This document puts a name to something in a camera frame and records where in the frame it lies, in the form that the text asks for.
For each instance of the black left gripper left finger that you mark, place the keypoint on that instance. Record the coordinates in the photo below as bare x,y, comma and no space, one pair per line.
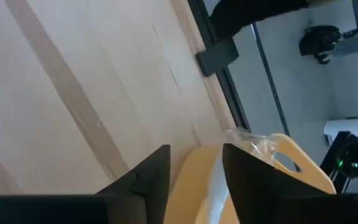
148,193

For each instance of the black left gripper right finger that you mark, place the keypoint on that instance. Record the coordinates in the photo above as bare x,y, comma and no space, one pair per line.
253,186

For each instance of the plastic wrapped toothbrush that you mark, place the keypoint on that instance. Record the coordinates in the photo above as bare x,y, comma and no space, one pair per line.
217,186

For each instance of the yellow plastic tray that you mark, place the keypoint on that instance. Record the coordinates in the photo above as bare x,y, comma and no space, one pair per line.
188,186

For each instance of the black device green lights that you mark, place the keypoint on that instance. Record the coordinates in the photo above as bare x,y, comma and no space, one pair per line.
357,158

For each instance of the white box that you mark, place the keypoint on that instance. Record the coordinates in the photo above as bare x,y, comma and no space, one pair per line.
350,127

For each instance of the black caster wheel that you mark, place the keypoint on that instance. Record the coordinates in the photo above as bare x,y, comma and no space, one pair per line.
319,42

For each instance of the black bulky object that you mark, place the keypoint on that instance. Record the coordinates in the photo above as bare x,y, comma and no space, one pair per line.
244,15

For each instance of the grey metal bar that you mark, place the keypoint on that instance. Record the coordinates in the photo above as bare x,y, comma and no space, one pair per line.
356,42

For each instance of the black stand frame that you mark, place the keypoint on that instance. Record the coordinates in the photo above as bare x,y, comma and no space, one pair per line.
334,155

